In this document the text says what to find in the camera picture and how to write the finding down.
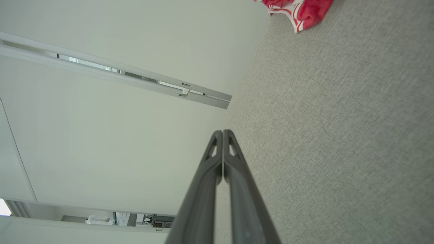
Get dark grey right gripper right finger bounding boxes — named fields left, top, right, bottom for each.
left=223, top=129, right=282, bottom=244

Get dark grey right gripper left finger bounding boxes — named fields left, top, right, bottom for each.
left=165, top=130, right=223, bottom=244

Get red jersey thin white stripes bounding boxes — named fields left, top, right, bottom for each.
left=254, top=0, right=334, bottom=34

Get grey partition post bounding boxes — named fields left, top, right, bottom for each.
left=0, top=32, right=233, bottom=110

